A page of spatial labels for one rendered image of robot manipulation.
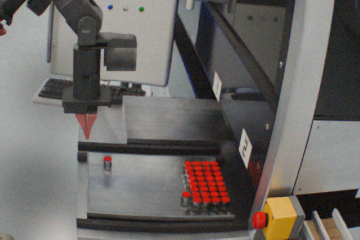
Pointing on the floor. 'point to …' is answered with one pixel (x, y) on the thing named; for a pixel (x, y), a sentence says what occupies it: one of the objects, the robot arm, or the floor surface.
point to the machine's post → (297, 87)
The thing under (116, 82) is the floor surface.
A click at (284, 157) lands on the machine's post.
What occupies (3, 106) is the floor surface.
